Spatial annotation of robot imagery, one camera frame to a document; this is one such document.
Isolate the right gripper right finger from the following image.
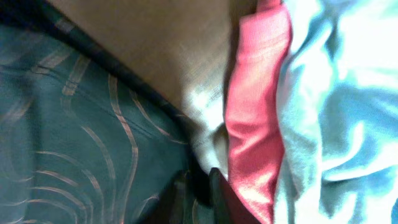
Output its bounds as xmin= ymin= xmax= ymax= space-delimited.
xmin=209 ymin=167 xmax=260 ymax=224

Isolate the light grey blue shirt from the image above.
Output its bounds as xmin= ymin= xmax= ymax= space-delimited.
xmin=192 ymin=1 xmax=397 ymax=223

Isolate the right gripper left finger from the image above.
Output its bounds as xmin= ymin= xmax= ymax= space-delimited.
xmin=146 ymin=171 xmax=194 ymax=224

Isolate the black printed cycling jersey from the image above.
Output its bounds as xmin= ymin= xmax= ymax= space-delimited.
xmin=0 ymin=0 xmax=218 ymax=224

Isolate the red shirt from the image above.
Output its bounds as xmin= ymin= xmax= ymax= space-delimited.
xmin=224 ymin=0 xmax=291 ymax=223

